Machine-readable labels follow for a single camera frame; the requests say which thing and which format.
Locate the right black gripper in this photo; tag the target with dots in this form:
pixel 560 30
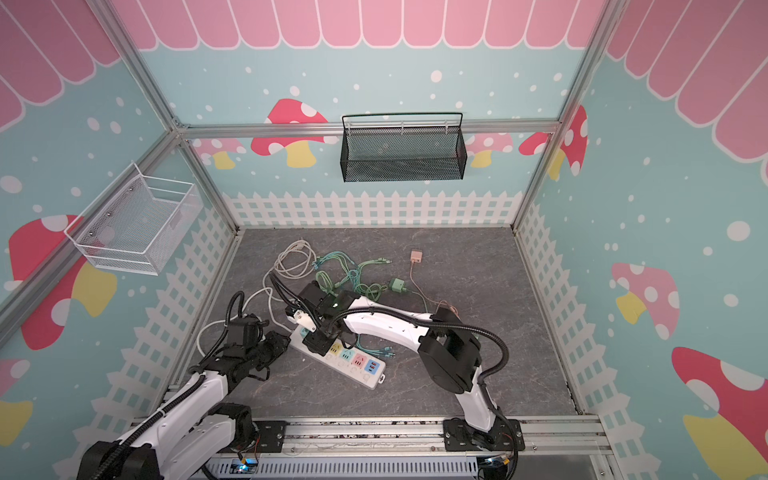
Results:
pixel 315 315

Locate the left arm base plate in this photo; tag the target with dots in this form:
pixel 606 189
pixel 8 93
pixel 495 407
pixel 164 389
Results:
pixel 264 437

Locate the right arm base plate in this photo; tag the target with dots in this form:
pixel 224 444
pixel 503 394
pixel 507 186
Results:
pixel 458 436

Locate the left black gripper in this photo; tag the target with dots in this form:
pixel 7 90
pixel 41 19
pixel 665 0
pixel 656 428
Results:
pixel 274 338

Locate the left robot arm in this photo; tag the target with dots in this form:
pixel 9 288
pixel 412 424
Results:
pixel 197 422

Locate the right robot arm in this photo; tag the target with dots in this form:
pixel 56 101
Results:
pixel 457 357

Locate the black mesh wall basket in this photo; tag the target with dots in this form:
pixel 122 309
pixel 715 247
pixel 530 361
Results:
pixel 400 147

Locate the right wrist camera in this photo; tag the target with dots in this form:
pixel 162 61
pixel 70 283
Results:
pixel 300 318

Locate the large white multicolour power strip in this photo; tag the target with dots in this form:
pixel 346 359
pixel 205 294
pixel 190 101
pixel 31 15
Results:
pixel 350 362

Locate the aluminium front rail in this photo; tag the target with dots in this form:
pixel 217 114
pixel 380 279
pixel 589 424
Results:
pixel 557 447

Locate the white mesh wall basket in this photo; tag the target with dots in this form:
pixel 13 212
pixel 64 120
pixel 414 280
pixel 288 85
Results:
pixel 136 226

